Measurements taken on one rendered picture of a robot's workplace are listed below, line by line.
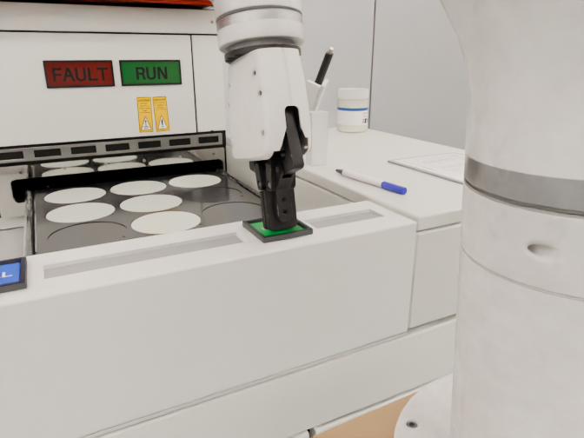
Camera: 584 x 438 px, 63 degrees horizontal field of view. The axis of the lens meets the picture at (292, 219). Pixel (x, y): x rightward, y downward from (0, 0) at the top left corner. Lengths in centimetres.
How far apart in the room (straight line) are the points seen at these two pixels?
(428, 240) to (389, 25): 266
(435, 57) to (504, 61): 321
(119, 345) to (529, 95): 36
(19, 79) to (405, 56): 259
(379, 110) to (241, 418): 276
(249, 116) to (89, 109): 59
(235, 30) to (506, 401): 36
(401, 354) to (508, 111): 44
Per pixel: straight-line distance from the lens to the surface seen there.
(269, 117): 43
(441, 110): 351
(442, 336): 65
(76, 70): 100
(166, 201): 83
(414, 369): 65
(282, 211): 48
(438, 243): 58
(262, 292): 46
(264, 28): 46
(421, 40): 333
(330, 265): 49
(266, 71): 44
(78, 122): 101
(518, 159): 22
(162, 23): 103
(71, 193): 94
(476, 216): 24
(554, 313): 23
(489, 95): 23
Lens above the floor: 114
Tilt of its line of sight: 19 degrees down
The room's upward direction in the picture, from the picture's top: straight up
